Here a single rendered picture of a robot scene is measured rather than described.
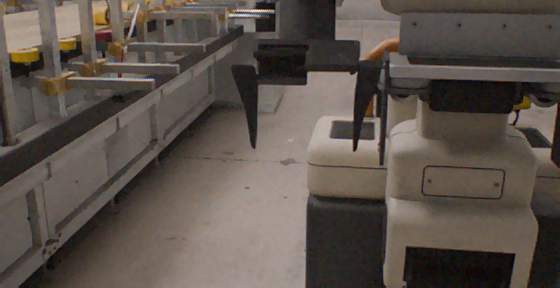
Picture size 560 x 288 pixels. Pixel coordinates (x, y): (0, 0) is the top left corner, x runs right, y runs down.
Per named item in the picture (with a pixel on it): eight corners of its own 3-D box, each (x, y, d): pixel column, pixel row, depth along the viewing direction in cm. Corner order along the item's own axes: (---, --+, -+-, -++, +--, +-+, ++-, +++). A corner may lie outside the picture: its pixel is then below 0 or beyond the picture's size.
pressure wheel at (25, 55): (37, 80, 187) (33, 45, 184) (45, 84, 181) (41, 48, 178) (11, 84, 182) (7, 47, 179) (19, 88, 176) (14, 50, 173)
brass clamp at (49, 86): (78, 87, 185) (77, 71, 183) (57, 96, 172) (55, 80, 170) (60, 86, 186) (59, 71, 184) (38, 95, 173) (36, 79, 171)
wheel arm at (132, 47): (206, 53, 224) (205, 42, 223) (203, 55, 221) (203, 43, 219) (100, 51, 230) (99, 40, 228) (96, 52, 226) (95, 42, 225)
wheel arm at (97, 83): (155, 91, 178) (155, 77, 177) (152, 93, 175) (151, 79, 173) (26, 87, 184) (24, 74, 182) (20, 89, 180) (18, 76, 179)
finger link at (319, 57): (382, 144, 52) (382, 45, 54) (302, 141, 52) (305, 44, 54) (374, 157, 58) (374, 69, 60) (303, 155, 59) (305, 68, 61)
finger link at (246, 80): (304, 141, 52) (307, 44, 54) (225, 139, 52) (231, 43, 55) (304, 155, 59) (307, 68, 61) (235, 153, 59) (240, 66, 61)
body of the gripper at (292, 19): (360, 58, 54) (361, -14, 55) (251, 56, 54) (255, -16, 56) (355, 80, 60) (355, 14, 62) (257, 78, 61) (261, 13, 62)
